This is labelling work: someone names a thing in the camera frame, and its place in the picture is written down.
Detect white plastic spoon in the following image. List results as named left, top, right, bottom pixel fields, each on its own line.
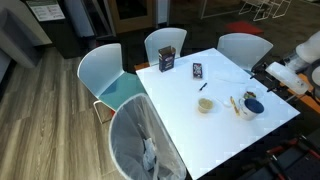
left=214, top=95, right=233, bottom=108

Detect white mug blue inside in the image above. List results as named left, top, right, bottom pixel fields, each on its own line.
left=238, top=97, right=265, bottom=121

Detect white printed sign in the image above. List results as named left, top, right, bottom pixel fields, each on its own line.
left=25, top=0, right=66, bottom=23

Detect white chair teal seat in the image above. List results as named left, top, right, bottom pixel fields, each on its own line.
left=76, top=43, right=148, bottom=125
left=216, top=32, right=274, bottom=76

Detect small cup beige contents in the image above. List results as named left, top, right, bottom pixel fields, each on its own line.
left=197, top=97, right=214, bottom=115

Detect open blue cardboard box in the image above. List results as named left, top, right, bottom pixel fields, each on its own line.
left=157, top=45, right=177, bottom=73

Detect wooden door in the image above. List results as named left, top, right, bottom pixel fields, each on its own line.
left=108, top=0, right=158, bottom=34

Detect black red equipment stand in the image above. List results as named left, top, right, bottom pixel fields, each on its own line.
left=239, top=134, right=320, bottom=180

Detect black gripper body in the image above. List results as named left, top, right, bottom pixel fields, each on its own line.
left=255, top=62, right=280, bottom=88

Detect yellow orange pen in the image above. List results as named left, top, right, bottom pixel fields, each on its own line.
left=229, top=95, right=241, bottom=117

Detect white wire frame chair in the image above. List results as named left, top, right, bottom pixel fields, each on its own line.
left=237, top=0, right=268, bottom=16
left=253, top=0, right=293, bottom=23

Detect white chair orange seat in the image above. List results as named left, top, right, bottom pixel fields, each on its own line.
left=134, top=27, right=188, bottom=72

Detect clear cup of colourful sweets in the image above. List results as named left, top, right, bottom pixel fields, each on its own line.
left=243, top=87, right=259, bottom=100

